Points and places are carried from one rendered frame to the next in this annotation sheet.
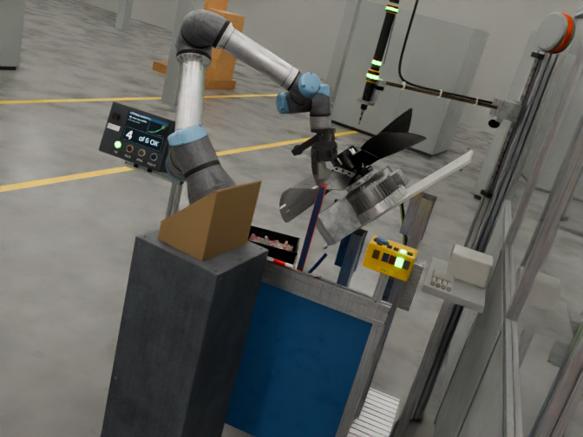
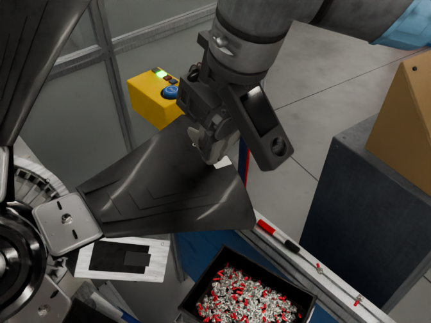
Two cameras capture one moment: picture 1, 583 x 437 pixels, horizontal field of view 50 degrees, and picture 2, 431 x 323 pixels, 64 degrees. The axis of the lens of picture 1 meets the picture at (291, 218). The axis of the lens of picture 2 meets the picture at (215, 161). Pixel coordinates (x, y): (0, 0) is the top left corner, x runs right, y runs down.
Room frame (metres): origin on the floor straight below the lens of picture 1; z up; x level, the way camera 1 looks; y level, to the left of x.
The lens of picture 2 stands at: (2.53, 0.15, 1.54)
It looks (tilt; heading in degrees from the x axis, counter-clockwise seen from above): 45 degrees down; 213
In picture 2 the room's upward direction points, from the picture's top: straight up
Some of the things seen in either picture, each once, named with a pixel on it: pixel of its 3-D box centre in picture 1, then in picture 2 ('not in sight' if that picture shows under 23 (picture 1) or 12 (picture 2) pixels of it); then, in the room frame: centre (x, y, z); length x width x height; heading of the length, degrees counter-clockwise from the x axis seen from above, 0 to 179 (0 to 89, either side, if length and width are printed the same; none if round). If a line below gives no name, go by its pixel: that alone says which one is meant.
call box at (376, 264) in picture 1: (389, 259); (163, 102); (1.99, -0.36, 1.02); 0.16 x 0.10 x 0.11; 76
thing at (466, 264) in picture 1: (469, 264); not in sight; (2.46, -0.77, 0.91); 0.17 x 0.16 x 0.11; 76
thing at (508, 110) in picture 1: (507, 109); not in sight; (2.64, -0.74, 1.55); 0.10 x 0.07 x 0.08; 111
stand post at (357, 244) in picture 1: (330, 322); not in sight; (2.52, -0.29, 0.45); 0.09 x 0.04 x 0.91; 166
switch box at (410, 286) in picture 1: (401, 280); not in sight; (2.55, -0.54, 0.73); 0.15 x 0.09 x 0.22; 76
